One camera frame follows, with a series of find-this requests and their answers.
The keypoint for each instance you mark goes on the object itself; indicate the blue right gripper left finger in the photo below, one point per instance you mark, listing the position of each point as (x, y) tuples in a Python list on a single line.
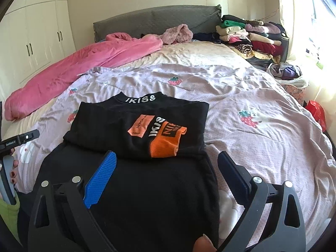
[(97, 183)]

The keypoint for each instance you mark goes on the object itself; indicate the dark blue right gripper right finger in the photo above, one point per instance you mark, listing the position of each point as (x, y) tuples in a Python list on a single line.
[(237, 178)]

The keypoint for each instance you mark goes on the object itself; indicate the black pants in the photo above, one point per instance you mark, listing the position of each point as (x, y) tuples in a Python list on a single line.
[(148, 204)]

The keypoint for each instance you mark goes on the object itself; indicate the black IKISS sweater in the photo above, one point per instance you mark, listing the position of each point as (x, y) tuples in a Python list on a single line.
[(152, 126)]

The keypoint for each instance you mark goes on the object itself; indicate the purple clothes pile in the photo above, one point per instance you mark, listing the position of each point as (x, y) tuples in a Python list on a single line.
[(287, 74)]

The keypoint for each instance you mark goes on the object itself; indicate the stack of folded clothes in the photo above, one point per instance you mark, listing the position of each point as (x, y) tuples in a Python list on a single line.
[(254, 38)]

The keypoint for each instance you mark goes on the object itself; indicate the left hand red nails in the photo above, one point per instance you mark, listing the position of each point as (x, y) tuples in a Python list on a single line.
[(8, 176)]

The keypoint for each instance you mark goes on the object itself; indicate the right hand thumb tip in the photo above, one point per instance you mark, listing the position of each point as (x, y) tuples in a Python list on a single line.
[(204, 244)]

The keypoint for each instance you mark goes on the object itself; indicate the lime green sleeve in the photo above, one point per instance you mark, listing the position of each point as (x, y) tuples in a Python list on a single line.
[(9, 214)]

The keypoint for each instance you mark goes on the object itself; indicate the lilac strawberry duvet cover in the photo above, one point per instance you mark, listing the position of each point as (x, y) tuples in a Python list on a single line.
[(251, 117)]

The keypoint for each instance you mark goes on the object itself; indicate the red bag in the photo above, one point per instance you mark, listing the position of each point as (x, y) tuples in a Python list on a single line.
[(318, 113)]

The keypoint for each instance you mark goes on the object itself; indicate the beige bed sheet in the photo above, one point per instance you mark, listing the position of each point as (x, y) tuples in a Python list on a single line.
[(193, 54)]

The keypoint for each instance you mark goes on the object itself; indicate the pink blanket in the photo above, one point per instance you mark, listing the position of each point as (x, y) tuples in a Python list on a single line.
[(116, 50)]

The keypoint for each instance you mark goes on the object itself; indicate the dusty pink fluffy garment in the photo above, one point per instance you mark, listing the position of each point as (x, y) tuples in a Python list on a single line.
[(178, 34)]

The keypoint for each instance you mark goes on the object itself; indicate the white wardrobe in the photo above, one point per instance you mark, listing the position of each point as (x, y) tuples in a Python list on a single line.
[(34, 35)]

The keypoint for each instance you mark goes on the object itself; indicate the grey bed headboard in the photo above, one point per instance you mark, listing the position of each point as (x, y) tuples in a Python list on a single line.
[(156, 20)]

